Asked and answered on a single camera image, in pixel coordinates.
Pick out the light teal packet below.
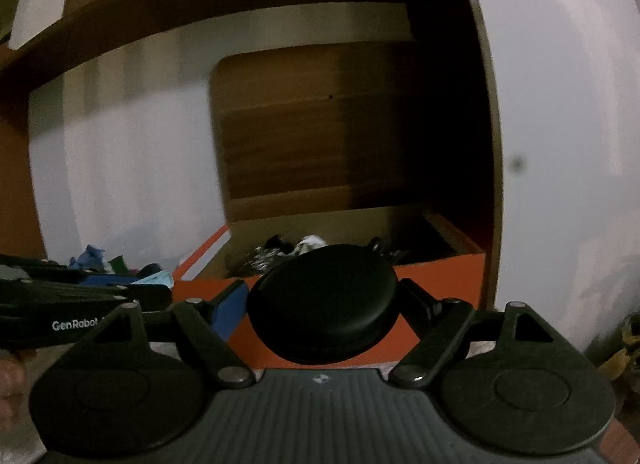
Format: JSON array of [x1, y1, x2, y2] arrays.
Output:
[[132, 271, 176, 287]]

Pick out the blue glove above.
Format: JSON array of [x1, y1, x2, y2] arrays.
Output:
[[67, 244, 108, 272]]

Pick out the silver foil wrapper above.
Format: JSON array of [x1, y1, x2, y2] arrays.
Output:
[[240, 246, 291, 275]]

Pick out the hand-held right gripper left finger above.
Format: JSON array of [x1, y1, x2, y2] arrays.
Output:
[[75, 281, 255, 387]]

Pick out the black round zip case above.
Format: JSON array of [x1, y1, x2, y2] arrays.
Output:
[[246, 238, 401, 365]]

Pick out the leaf-patterned grey desktop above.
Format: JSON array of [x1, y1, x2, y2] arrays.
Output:
[[0, 341, 501, 464]]

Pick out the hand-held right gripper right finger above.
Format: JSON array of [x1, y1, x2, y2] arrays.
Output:
[[389, 278, 556, 389]]

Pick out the orange cardboard box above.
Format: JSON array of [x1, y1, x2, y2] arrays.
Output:
[[172, 209, 488, 370]]

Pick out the brown wooden wall panel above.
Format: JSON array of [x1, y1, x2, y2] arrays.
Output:
[[209, 41, 493, 219]]

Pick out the person's left hand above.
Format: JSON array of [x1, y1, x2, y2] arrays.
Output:
[[0, 350, 30, 431]]

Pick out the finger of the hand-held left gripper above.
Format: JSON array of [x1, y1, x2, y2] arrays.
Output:
[[0, 253, 98, 285], [0, 274, 173, 313]]

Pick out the white cloth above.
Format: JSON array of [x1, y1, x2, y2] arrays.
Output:
[[292, 235, 328, 257]]

